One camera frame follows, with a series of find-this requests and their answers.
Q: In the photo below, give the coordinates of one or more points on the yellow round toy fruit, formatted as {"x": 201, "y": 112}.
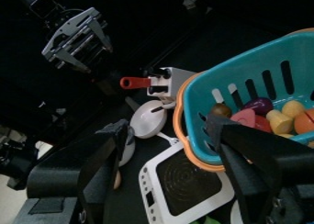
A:
{"x": 292, "y": 108}

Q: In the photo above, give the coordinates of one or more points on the pink red toy food slice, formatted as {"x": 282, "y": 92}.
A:
{"x": 244, "y": 118}

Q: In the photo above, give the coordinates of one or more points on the purple toy eggplant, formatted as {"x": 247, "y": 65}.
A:
{"x": 258, "y": 106}

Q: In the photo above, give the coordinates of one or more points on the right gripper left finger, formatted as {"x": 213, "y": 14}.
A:
{"x": 97, "y": 172}

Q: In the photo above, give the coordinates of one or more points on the pale yellow toy food piece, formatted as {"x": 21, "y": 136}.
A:
{"x": 279, "y": 122}

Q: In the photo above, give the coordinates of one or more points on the teal basket orange rim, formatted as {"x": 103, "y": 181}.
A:
{"x": 244, "y": 68}

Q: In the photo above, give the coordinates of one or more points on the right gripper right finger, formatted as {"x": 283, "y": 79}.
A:
{"x": 260, "y": 160}

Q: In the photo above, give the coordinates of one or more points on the orange toy fruit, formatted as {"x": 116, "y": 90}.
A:
{"x": 304, "y": 122}

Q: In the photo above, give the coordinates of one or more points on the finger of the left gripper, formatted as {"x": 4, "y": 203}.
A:
{"x": 70, "y": 61}
{"x": 101, "y": 35}

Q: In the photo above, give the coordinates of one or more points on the red toy food piece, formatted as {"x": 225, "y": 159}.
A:
{"x": 262, "y": 124}

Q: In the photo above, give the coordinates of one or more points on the brown toy food piece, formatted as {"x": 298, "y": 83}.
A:
{"x": 220, "y": 109}

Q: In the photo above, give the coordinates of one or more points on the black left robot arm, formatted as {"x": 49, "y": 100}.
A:
{"x": 40, "y": 5}

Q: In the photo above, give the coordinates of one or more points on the white toy induction stove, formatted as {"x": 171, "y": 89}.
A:
{"x": 151, "y": 178}

